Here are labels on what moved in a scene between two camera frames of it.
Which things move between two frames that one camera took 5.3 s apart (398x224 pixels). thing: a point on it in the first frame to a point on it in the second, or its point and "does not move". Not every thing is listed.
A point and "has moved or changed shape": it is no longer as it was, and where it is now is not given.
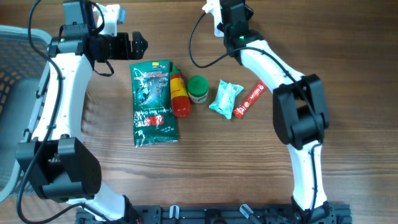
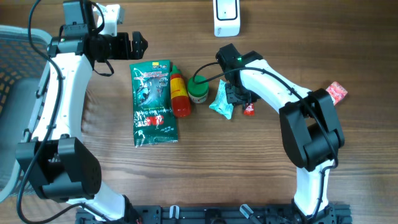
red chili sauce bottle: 180,99 does not move
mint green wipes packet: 226,97 does not move
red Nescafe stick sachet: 260,87 has moved or changed shape
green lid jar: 198,88 does not move
